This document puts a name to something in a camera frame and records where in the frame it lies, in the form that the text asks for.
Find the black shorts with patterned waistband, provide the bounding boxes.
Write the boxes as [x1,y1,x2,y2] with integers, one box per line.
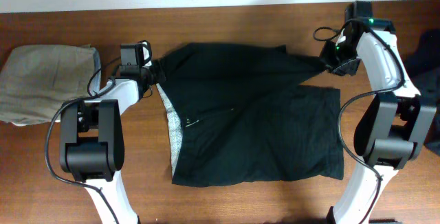
[157,43,344,187]

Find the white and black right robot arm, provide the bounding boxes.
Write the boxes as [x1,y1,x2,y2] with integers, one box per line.
[320,1,437,223]

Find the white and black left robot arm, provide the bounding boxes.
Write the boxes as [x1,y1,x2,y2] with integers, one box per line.
[58,41,163,223]

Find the dark clothes pile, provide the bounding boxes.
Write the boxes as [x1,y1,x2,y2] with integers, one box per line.
[404,29,439,156]

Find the folded beige shorts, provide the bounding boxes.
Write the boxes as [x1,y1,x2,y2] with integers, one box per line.
[1,45,100,126]

